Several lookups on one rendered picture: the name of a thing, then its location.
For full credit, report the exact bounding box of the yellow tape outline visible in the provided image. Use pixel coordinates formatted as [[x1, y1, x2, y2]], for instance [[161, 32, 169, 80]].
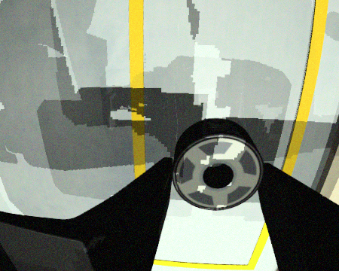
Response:
[[128, 0, 328, 270]]

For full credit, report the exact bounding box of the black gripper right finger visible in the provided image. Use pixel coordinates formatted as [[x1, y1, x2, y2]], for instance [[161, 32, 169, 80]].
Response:
[[258, 163, 339, 271]]

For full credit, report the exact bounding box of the black tyre with grey wheel rim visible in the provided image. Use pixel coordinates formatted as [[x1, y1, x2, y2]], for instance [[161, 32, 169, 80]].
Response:
[[172, 117, 264, 211]]

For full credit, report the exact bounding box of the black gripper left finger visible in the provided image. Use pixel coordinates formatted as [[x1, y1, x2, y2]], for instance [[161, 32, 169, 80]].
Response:
[[0, 157, 173, 271]]

